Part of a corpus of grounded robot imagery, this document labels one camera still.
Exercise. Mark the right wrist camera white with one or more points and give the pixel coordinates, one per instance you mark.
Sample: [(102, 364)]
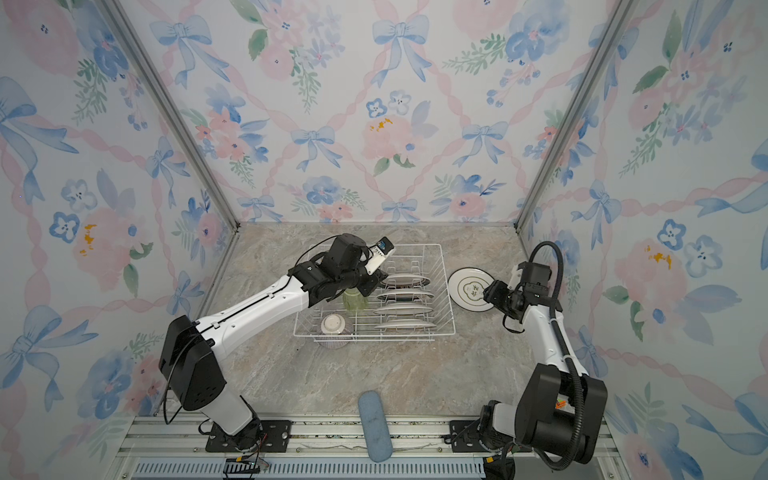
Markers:
[(515, 279)]

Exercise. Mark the aluminium corner post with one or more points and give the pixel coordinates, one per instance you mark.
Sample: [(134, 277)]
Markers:
[(607, 41), (128, 38)]

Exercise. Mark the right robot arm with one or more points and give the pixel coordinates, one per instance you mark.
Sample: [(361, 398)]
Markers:
[(559, 414)]

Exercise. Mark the left aluminium corner post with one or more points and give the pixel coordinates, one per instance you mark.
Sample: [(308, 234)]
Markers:
[(128, 38)]

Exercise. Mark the white plate red green rim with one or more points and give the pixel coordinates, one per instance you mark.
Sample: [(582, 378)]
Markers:
[(408, 295), (405, 280)]

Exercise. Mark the blue oval sponge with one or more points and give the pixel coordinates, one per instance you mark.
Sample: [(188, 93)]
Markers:
[(375, 427)]

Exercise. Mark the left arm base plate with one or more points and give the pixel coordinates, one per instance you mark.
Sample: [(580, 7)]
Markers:
[(270, 436)]

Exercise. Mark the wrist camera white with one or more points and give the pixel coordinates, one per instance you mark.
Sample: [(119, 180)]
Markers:
[(515, 279), (378, 254)]

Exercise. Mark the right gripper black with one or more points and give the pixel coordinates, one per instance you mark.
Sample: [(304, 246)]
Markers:
[(497, 289)]

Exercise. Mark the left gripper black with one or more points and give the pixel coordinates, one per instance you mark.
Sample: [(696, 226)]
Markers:
[(374, 283)]

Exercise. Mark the white wire dish rack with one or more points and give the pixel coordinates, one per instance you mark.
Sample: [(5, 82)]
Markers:
[(422, 259)]

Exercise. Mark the aluminium front rail frame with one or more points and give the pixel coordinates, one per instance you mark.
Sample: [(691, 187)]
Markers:
[(314, 447)]

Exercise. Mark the right aluminium corner post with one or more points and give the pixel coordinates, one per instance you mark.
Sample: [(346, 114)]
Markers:
[(607, 41)]

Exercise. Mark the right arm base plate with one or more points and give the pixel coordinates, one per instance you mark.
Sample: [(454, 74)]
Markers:
[(470, 436)]

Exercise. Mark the white plate in rack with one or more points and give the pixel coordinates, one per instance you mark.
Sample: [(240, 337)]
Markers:
[(405, 324)]

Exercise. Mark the white ribbed bowl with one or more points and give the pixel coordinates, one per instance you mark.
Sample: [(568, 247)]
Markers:
[(334, 332)]

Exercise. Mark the green translucent plastic cup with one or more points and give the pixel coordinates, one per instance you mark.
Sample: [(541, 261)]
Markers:
[(354, 301)]

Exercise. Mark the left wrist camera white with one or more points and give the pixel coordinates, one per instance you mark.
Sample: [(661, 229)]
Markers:
[(378, 254)]

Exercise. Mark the white plate green rim logo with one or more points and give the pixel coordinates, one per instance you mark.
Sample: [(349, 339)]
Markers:
[(403, 308), (466, 288)]

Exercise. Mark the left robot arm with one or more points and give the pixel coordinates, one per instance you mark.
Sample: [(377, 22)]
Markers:
[(194, 350)]

